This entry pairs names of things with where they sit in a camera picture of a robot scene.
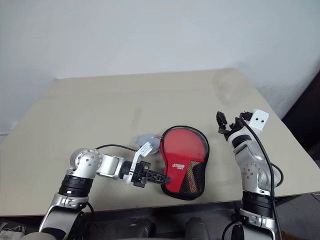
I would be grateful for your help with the gray rounded object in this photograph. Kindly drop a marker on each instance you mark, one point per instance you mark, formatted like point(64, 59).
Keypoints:
point(148, 140)

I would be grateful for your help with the dark brown cabinet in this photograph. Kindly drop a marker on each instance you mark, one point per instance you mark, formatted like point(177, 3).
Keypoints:
point(306, 120)

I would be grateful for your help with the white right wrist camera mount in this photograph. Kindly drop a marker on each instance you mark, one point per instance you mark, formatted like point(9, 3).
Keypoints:
point(258, 120)

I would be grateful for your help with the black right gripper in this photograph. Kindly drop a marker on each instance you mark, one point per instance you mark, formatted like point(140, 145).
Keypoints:
point(231, 128)

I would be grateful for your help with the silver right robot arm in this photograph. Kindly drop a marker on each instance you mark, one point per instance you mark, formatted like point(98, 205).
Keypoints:
point(252, 172)

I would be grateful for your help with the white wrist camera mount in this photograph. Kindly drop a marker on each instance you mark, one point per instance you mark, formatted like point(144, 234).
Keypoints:
point(144, 150)
point(258, 120)

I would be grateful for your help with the red black mesh paddle case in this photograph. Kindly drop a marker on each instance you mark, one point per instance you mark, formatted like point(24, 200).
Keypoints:
point(186, 172)

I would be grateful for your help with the dark rounded shape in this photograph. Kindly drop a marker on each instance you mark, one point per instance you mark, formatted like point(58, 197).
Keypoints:
point(197, 228)

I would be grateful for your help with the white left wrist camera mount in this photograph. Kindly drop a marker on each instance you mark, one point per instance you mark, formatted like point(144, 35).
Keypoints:
point(144, 150)

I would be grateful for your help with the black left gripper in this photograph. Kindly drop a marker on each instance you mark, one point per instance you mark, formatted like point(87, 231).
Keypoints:
point(141, 170)

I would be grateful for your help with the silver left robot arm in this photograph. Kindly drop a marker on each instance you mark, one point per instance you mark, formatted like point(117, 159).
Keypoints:
point(85, 161)

